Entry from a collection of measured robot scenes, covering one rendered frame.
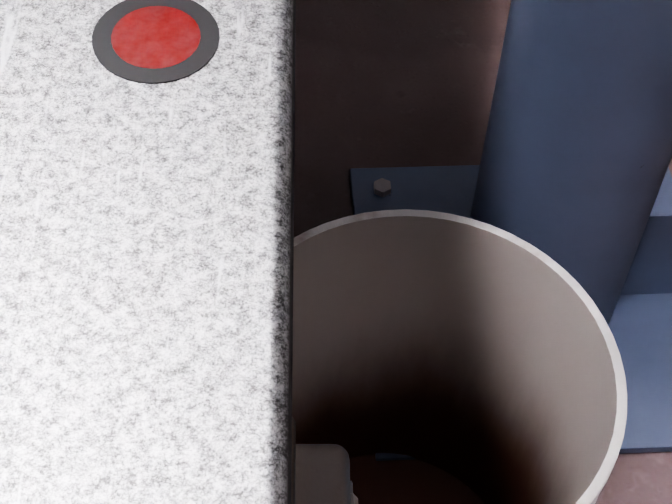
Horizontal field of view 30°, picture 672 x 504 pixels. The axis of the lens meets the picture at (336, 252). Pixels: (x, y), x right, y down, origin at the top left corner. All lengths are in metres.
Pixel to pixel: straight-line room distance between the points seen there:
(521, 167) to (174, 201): 0.85
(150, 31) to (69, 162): 0.05
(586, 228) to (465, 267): 0.18
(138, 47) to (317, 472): 0.12
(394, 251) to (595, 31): 0.23
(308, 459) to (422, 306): 0.73
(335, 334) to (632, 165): 0.29
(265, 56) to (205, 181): 0.04
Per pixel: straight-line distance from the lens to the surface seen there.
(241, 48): 0.32
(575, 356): 0.99
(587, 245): 1.18
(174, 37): 0.32
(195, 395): 0.26
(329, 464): 0.35
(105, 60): 0.32
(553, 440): 1.07
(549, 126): 1.07
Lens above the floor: 1.14
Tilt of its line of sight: 54 degrees down
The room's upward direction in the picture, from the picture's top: 3 degrees clockwise
